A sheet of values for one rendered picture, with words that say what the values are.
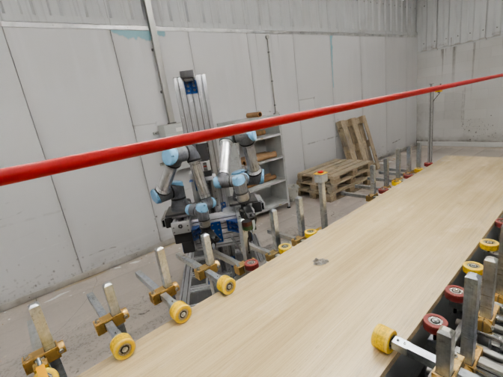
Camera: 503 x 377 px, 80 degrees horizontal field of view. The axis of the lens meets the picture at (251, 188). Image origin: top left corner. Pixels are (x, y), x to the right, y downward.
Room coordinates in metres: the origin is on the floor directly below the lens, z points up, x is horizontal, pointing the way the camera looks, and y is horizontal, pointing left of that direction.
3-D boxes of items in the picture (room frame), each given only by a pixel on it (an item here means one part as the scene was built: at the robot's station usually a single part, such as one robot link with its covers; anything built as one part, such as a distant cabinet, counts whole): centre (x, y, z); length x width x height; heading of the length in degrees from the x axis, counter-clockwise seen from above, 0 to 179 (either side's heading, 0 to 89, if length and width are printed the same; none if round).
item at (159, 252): (1.30, 0.47, 0.94); 0.04 x 0.04 x 0.48; 39
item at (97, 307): (1.16, 0.73, 0.95); 0.50 x 0.04 x 0.04; 39
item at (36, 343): (1.05, 0.97, 0.95); 0.37 x 0.03 x 0.03; 39
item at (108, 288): (1.14, 0.67, 0.88); 0.04 x 0.04 x 0.48; 39
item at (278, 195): (4.68, -0.11, 0.78); 0.90 x 0.45 x 1.55; 126
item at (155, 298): (1.29, 0.49, 0.95); 0.14 x 0.06 x 0.05; 129
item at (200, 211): (1.87, 0.34, 1.13); 0.09 x 0.08 x 0.11; 46
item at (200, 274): (1.44, 0.29, 0.95); 0.14 x 0.06 x 0.05; 129
